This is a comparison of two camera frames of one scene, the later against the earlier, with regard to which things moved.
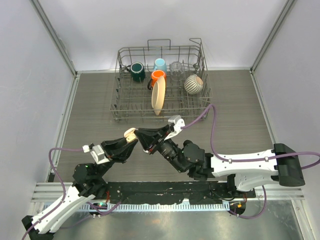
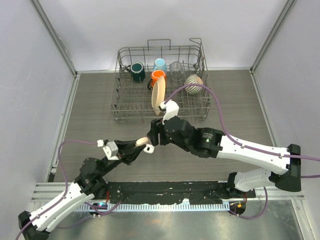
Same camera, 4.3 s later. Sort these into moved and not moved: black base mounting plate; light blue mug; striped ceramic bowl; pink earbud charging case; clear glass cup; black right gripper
Moved: pink earbud charging case; black right gripper
Not moved: clear glass cup; black base mounting plate; light blue mug; striped ceramic bowl
